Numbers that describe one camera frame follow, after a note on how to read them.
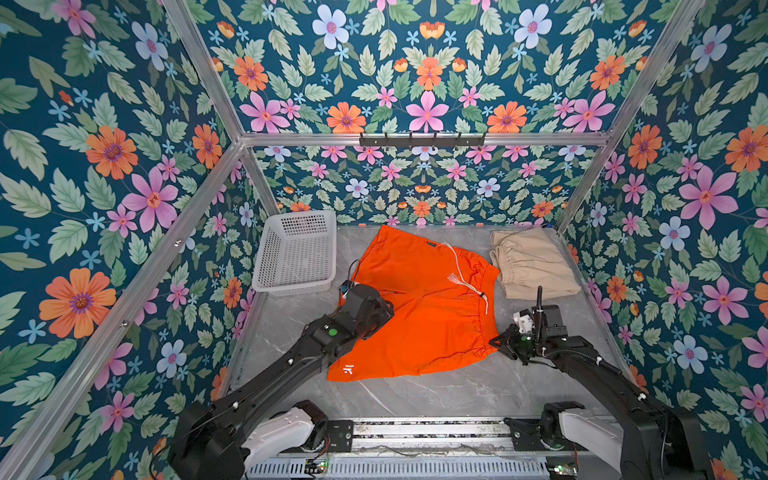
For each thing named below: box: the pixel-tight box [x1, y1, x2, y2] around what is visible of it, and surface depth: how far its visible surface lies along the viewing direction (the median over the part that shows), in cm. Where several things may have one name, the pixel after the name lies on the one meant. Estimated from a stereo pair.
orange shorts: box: [327, 225, 500, 382], surface depth 98 cm
